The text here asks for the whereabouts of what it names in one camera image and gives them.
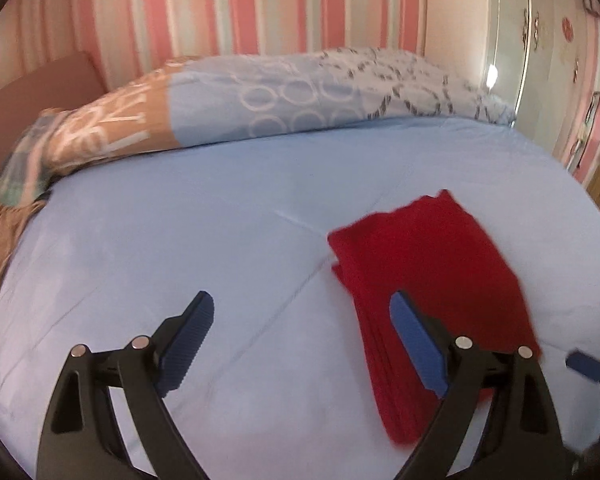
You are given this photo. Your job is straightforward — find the desk lamp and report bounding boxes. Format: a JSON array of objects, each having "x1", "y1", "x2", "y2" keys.
[{"x1": 572, "y1": 87, "x2": 600, "y2": 171}]

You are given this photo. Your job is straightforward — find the blue and tan patterned duvet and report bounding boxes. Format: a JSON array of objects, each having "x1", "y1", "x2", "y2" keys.
[{"x1": 45, "y1": 47, "x2": 518, "y2": 171}]

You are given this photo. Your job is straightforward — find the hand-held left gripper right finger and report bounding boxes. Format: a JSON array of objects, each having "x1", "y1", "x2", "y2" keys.
[{"x1": 389, "y1": 290, "x2": 568, "y2": 480}]

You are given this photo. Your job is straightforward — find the white wardrobe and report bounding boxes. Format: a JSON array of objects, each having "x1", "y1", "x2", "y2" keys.
[{"x1": 490, "y1": 0, "x2": 600, "y2": 161}]

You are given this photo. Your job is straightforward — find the brown cloth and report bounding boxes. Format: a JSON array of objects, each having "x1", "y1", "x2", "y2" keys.
[{"x1": 0, "y1": 192, "x2": 48, "y2": 331}]

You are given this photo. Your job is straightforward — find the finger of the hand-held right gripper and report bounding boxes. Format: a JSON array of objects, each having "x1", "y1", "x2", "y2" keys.
[{"x1": 565, "y1": 347, "x2": 600, "y2": 386}]

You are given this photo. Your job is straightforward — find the plaid pillow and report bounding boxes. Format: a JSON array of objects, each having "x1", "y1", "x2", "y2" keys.
[{"x1": 0, "y1": 107, "x2": 76, "y2": 208}]

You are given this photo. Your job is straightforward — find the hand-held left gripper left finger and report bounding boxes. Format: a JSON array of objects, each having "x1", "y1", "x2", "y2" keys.
[{"x1": 36, "y1": 291, "x2": 216, "y2": 480}]

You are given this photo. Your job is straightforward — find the red knitted sweater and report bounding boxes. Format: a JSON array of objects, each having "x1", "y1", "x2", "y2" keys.
[{"x1": 327, "y1": 189, "x2": 543, "y2": 447}]

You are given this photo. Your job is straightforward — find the bed with blue sheet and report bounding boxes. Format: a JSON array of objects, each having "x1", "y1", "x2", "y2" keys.
[{"x1": 0, "y1": 115, "x2": 600, "y2": 480}]

